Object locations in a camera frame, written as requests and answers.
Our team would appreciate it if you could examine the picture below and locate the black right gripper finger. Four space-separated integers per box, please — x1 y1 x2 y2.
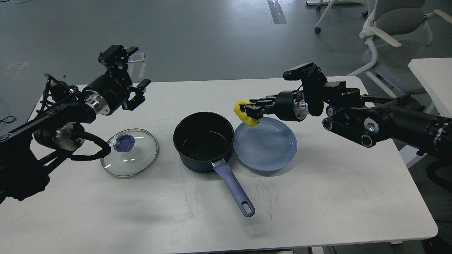
249 95 277 105
244 105 276 120

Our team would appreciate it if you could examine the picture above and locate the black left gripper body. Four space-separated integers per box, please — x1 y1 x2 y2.
83 72 132 116

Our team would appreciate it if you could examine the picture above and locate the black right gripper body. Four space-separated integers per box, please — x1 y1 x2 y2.
273 90 308 122

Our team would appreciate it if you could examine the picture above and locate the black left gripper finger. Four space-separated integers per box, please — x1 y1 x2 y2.
122 79 151 111
97 45 139 77

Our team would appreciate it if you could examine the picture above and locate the yellow potato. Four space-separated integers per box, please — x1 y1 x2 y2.
234 100 261 127

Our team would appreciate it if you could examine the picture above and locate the glass pot lid blue knob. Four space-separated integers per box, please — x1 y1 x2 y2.
100 128 159 178

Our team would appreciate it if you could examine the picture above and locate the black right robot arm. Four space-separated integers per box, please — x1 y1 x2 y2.
234 62 452 192

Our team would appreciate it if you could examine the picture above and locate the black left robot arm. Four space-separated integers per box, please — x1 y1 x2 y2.
0 45 151 201

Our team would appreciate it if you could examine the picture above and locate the blue plate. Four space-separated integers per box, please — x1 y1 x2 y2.
233 117 298 175

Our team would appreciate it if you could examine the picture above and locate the dark blue saucepan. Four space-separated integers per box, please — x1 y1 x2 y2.
173 111 256 217

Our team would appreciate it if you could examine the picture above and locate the white chair base with casters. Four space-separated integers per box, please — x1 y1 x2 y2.
306 0 369 34

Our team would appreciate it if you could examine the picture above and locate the grey office chair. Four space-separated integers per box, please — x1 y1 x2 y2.
351 0 451 97

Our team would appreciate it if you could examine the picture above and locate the white side table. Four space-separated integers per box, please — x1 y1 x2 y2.
408 58 452 118

